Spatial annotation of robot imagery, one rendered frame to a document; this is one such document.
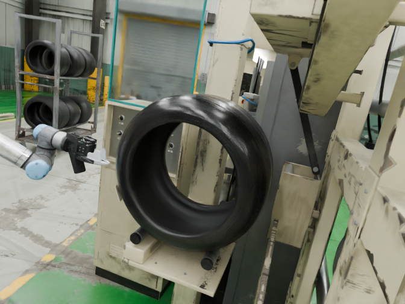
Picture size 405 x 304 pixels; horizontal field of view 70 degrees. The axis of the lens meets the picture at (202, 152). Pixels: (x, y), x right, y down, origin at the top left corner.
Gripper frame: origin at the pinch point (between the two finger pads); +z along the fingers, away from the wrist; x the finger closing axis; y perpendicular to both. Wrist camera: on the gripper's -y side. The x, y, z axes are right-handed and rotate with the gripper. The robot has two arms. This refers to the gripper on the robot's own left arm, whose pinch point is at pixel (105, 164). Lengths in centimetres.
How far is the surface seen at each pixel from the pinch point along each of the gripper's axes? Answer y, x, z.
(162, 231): -9.4, -11.6, 34.5
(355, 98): 51, 7, 78
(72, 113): -79, 275, -255
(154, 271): -26.2, -11.0, 35.5
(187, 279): -24, -9, 48
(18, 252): -123, 51, -92
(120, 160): 9.3, -11.0, 12.4
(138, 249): -21.1, -10.8, 27.1
